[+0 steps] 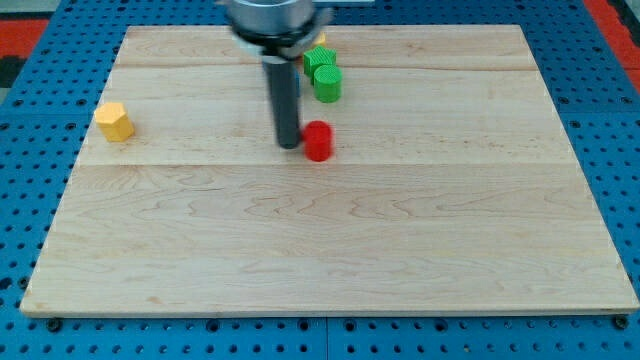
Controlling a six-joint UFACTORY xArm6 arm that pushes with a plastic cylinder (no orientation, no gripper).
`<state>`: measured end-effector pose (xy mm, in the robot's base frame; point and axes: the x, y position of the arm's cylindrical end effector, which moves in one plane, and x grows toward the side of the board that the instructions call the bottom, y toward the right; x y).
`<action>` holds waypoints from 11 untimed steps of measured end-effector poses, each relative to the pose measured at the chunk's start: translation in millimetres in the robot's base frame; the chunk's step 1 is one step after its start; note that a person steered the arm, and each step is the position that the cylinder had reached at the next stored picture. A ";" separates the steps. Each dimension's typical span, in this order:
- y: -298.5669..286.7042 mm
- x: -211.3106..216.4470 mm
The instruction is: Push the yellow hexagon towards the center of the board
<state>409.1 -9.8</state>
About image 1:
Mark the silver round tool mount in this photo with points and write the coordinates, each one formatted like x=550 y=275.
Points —
x=276 y=30

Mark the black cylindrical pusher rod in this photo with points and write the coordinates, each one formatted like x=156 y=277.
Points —
x=284 y=103

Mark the yellow hexagon block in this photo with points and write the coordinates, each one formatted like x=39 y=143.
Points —
x=113 y=121

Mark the light wooden board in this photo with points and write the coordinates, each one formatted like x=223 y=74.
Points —
x=452 y=189

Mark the blue block behind rod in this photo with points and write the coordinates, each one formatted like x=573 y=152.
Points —
x=297 y=83

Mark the green star block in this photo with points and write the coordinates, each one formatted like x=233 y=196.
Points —
x=316 y=57

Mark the green cylinder block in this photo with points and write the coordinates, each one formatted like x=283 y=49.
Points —
x=327 y=83

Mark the red cylinder block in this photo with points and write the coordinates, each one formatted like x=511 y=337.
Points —
x=318 y=141

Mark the yellow block behind mount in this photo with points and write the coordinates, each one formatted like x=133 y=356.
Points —
x=320 y=40

